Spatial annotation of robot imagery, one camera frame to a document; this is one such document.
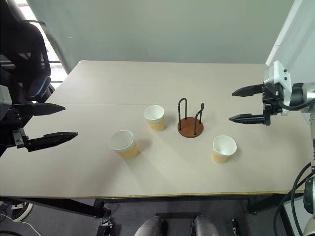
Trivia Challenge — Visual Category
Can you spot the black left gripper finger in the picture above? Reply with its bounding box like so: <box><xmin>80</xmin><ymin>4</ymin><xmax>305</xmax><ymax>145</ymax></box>
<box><xmin>12</xmin><ymin>128</ymin><xmax>79</xmax><ymax>152</ymax></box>
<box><xmin>13</xmin><ymin>102</ymin><xmax>66</xmax><ymax>117</ymax></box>

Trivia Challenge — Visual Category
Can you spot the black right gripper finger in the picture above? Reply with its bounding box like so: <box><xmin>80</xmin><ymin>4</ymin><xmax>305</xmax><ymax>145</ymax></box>
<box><xmin>228</xmin><ymin>103</ymin><xmax>272</xmax><ymax>127</ymax></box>
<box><xmin>231</xmin><ymin>84</ymin><xmax>265</xmax><ymax>97</ymax></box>

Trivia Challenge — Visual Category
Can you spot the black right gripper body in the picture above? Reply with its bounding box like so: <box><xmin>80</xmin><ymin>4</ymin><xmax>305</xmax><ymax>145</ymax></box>
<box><xmin>261</xmin><ymin>82</ymin><xmax>284</xmax><ymax>117</ymax></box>

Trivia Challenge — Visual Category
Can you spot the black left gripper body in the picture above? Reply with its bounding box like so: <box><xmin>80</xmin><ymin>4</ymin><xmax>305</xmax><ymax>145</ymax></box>
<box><xmin>0</xmin><ymin>105</ymin><xmax>20</xmax><ymax>158</ymax></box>

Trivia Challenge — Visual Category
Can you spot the yellow paper cup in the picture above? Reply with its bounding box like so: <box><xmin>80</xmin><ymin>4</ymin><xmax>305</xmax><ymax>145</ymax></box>
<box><xmin>143</xmin><ymin>105</ymin><xmax>166</xmax><ymax>132</ymax></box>
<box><xmin>212</xmin><ymin>135</ymin><xmax>238</xmax><ymax>165</ymax></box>
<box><xmin>108</xmin><ymin>130</ymin><xmax>139</xmax><ymax>161</ymax></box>

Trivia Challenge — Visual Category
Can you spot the black office chair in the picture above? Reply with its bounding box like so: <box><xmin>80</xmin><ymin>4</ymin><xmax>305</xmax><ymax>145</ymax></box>
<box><xmin>0</xmin><ymin>0</ymin><xmax>56</xmax><ymax>109</ymax></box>

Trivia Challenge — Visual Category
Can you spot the black and white sneaker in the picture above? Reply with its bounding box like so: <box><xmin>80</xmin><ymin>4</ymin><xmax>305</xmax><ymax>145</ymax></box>
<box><xmin>10</xmin><ymin>201</ymin><xmax>34</xmax><ymax>223</ymax></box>

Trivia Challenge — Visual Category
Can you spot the black table caster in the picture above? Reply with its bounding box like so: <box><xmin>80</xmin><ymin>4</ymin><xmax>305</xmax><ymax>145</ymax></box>
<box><xmin>231</xmin><ymin>218</ymin><xmax>241</xmax><ymax>235</ymax></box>
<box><xmin>96</xmin><ymin>208</ymin><xmax>114</xmax><ymax>236</ymax></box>

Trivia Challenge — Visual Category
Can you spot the grey rounded robot leg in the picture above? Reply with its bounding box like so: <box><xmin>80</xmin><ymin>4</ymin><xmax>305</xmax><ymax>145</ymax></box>
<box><xmin>134</xmin><ymin>216</ymin><xmax>168</xmax><ymax>236</ymax></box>
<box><xmin>190</xmin><ymin>215</ymin><xmax>220</xmax><ymax>236</ymax></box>

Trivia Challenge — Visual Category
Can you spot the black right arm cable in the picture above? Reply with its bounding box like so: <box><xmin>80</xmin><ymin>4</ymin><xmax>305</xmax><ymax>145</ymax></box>
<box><xmin>272</xmin><ymin>98</ymin><xmax>315</xmax><ymax>236</ymax></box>

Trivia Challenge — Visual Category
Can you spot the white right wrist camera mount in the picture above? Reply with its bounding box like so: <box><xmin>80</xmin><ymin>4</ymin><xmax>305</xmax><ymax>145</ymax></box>
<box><xmin>263</xmin><ymin>60</ymin><xmax>292</xmax><ymax>116</ymax></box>

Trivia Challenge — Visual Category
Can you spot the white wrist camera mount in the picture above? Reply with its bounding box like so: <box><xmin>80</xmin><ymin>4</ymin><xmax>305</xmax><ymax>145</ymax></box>
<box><xmin>0</xmin><ymin>85</ymin><xmax>12</xmax><ymax>121</ymax></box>
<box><xmin>263</xmin><ymin>60</ymin><xmax>292</xmax><ymax>116</ymax></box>

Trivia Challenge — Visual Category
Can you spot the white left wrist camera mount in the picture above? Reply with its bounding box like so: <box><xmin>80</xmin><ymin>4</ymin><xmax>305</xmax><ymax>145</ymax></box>
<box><xmin>0</xmin><ymin>85</ymin><xmax>12</xmax><ymax>121</ymax></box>

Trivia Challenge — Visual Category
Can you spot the brown cup holder stand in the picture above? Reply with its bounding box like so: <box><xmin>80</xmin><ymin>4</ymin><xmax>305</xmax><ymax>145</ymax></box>
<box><xmin>177</xmin><ymin>97</ymin><xmax>205</xmax><ymax>139</ymax></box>

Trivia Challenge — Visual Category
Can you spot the black table frame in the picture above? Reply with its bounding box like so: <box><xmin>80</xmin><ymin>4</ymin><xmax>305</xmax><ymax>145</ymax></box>
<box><xmin>0</xmin><ymin>193</ymin><xmax>306</xmax><ymax>222</ymax></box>

